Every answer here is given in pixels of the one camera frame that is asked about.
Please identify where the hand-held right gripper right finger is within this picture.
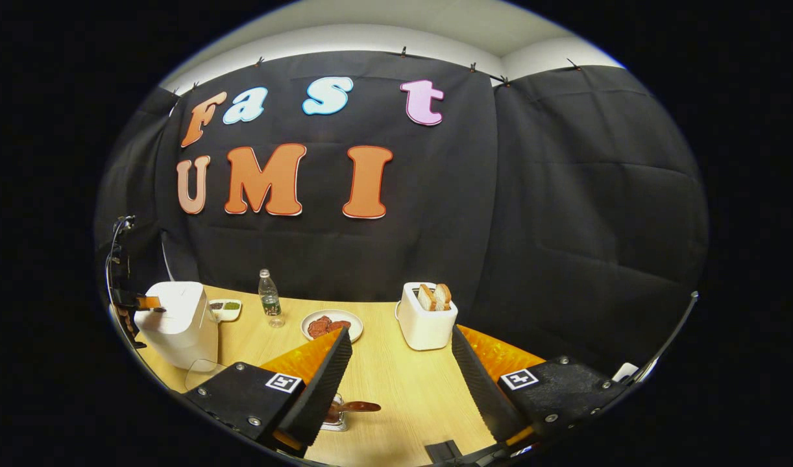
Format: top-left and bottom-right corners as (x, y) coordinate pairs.
(451, 324), (631, 453)

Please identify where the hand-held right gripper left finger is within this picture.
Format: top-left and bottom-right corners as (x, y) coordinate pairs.
(182, 326), (353, 459)

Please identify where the white rice cooker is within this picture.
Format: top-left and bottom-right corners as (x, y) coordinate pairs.
(134, 281), (219, 372)

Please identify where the brown wooden spoon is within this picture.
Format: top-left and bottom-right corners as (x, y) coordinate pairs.
(328, 401), (382, 422)

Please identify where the white round plate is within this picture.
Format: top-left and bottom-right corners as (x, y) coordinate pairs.
(301, 309), (364, 343)

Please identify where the black flat block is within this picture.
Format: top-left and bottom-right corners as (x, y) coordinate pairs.
(424, 440), (463, 463)

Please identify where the white divided sauce dish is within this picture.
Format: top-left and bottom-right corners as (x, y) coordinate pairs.
(208, 299), (243, 322)

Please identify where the white toaster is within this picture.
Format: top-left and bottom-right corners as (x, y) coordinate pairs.
(395, 282), (459, 351)

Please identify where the clear plastic container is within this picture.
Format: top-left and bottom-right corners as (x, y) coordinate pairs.
(184, 359), (228, 392)

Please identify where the clear plastic water bottle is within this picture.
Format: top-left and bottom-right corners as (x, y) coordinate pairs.
(259, 269), (286, 328)

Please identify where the black backdrop cloth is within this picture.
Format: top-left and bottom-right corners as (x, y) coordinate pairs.
(95, 51), (709, 383)

